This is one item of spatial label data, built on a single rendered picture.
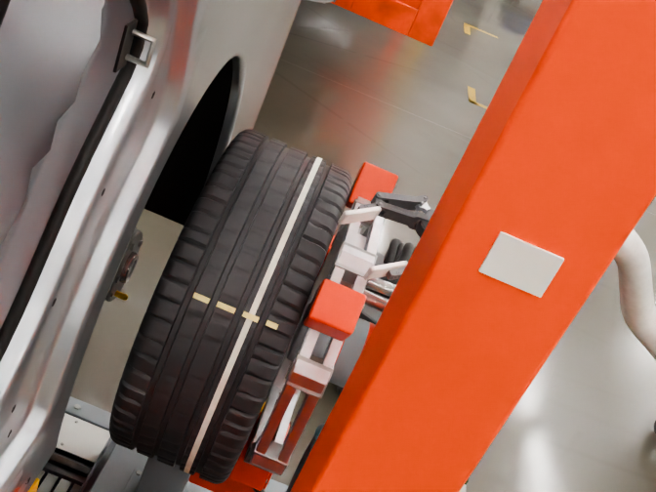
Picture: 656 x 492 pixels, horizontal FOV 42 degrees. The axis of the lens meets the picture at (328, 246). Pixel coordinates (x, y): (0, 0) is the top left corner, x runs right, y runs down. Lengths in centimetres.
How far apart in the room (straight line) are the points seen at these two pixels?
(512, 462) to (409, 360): 221
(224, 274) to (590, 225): 69
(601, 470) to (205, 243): 229
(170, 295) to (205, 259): 8
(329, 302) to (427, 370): 43
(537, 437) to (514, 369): 238
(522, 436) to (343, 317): 200
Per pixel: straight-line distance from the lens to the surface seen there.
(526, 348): 95
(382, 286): 166
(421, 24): 513
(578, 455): 339
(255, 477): 186
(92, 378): 271
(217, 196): 144
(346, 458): 106
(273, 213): 144
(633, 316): 168
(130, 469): 220
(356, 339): 166
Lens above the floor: 184
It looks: 29 degrees down
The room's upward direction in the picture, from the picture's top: 24 degrees clockwise
